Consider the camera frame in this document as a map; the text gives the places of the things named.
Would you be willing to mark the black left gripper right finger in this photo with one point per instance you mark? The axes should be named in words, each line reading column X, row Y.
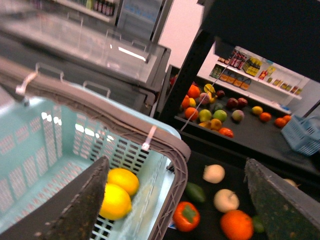
column 286, row 212

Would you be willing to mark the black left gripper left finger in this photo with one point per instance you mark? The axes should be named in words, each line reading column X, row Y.
column 70, row 214

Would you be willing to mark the yellow lemon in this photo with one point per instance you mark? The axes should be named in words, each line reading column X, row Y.
column 124, row 179
column 116, row 203

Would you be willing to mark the large light blue basket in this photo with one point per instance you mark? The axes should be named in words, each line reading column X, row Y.
column 46, row 147

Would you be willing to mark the small blue basket far shelf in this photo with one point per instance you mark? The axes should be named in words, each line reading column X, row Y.
column 302, row 134

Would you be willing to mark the tangerine far shelf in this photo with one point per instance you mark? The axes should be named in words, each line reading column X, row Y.
column 265, row 117

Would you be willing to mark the yellow lemon far shelf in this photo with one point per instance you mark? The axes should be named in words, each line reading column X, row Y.
column 257, row 110

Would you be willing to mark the peach on far shelf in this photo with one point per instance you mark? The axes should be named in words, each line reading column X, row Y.
column 238, row 115

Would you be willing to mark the dark plum far shelf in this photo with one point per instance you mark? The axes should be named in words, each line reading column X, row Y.
column 220, row 94

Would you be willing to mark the green lime lower centre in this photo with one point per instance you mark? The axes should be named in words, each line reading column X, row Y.
column 257, row 224

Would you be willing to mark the white round pear with stem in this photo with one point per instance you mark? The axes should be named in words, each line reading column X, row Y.
column 291, row 182

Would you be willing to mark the large orange left centre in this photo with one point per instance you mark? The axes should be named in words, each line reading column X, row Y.
column 237, row 225

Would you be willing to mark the white pear lower left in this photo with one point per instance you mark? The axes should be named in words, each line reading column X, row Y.
column 226, row 200

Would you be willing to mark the white pear upper left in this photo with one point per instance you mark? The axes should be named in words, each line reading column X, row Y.
column 214, row 173

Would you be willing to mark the orange beside small basket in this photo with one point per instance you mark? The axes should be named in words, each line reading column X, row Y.
column 280, row 122

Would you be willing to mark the dark green avocado left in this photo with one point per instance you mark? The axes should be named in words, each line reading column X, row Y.
column 195, row 193

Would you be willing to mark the white zip tie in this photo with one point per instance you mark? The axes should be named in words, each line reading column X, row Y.
column 147, row 143
column 21, row 89

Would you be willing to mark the orange persimmon green calyx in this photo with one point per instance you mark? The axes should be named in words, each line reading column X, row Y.
column 186, row 217

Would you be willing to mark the red tomato far pile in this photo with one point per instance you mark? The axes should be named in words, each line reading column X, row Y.
column 226, row 132

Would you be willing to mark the green apple far pile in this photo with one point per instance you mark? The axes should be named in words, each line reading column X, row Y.
column 220, row 115

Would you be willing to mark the dark red apple far right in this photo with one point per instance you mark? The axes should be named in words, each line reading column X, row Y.
column 242, row 103

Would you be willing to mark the dark red apple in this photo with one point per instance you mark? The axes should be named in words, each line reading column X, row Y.
column 232, row 103
column 242, row 103

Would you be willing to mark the dark red apple far left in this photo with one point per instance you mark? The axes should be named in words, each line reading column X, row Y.
column 232, row 103

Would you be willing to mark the yellow starfruit far pile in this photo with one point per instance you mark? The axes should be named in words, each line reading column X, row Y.
column 211, row 92

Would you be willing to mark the glass freezer case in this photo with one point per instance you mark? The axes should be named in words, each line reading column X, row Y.
column 127, row 70

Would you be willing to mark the white wall shelf with bottles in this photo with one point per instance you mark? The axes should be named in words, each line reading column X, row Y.
column 260, row 77

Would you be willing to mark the black shelf post left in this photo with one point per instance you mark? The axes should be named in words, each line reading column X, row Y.
column 200, row 47

